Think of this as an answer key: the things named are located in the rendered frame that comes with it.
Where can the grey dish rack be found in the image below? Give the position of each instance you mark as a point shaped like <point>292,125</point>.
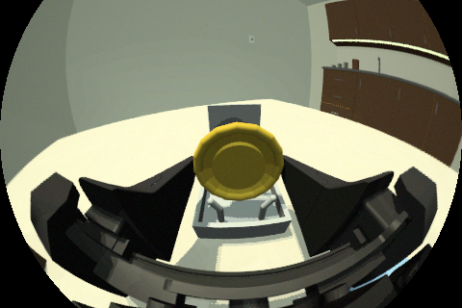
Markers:
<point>264,215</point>

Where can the light blue square mat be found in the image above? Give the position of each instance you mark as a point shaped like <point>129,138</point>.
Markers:
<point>387,272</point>

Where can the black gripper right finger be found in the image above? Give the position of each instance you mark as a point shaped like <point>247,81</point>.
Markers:
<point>323,203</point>

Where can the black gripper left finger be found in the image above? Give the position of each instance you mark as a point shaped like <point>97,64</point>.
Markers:
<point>154,207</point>

